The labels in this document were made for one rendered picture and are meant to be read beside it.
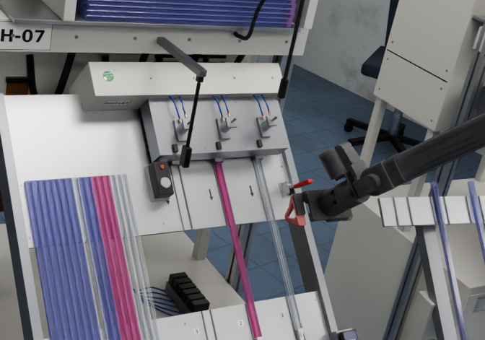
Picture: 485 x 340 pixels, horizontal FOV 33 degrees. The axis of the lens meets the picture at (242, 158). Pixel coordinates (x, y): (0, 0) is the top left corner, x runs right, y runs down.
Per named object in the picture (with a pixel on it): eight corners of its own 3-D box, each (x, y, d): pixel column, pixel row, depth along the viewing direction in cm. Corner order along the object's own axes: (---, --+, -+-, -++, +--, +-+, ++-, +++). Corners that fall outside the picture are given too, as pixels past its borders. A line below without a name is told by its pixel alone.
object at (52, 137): (288, 222, 202) (299, 216, 198) (20, 254, 167) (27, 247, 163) (256, 99, 210) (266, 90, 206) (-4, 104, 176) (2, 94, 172)
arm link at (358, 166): (380, 188, 158) (400, 177, 165) (352, 135, 159) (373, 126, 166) (334, 211, 165) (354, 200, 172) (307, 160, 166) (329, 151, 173)
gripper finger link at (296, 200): (273, 204, 179) (296, 191, 171) (300, 202, 183) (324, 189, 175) (280, 234, 177) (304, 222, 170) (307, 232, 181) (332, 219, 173)
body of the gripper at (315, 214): (301, 193, 173) (321, 182, 167) (339, 190, 179) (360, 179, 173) (308, 222, 172) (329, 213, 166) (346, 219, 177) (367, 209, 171)
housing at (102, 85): (258, 115, 210) (286, 92, 199) (74, 121, 185) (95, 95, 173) (250, 86, 213) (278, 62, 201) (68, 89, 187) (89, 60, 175)
